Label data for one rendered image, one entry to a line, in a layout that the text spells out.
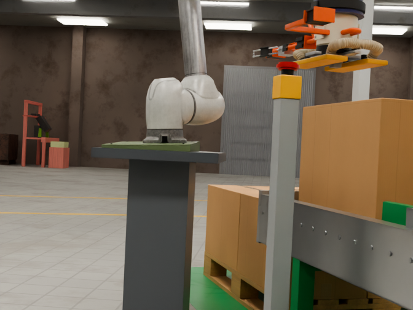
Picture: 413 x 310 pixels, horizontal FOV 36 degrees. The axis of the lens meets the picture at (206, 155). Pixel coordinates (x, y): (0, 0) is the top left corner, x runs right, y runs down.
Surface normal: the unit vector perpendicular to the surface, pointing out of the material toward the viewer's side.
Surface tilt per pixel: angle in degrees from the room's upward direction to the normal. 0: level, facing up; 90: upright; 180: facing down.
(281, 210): 90
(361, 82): 90
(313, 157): 90
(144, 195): 90
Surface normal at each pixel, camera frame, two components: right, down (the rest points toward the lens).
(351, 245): -0.96, -0.04
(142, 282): -0.09, 0.01
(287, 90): 0.27, 0.03
